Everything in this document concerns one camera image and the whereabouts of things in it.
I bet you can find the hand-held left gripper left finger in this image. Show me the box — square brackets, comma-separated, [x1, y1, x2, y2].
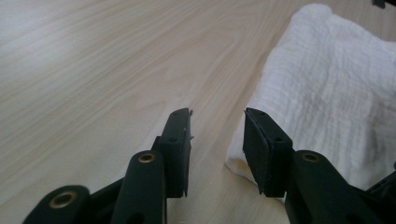
[151, 107, 194, 199]

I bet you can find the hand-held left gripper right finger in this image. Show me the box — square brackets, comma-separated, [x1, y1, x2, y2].
[242, 107, 294, 199]

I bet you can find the white towel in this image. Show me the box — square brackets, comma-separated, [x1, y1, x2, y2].
[225, 3, 396, 203]

